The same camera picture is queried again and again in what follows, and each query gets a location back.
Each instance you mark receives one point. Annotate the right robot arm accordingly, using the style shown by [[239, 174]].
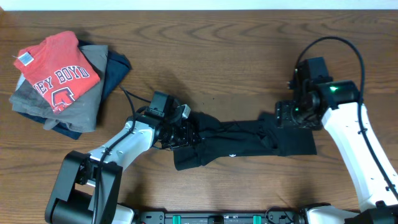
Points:
[[334, 106]]

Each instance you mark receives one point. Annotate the black t-shirt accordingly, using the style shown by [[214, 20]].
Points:
[[259, 137]]

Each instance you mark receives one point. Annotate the grey folded t-shirt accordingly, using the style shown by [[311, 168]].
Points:
[[81, 115]]

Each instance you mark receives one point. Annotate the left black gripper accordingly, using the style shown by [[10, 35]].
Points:
[[188, 139]]

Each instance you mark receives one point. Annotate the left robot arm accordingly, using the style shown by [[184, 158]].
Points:
[[87, 186]]

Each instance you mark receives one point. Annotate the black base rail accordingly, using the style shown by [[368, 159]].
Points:
[[273, 215]]

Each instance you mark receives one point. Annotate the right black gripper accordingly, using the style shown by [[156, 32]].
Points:
[[283, 116]]

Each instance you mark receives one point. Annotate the red printed folded t-shirt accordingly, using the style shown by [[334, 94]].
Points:
[[57, 70]]

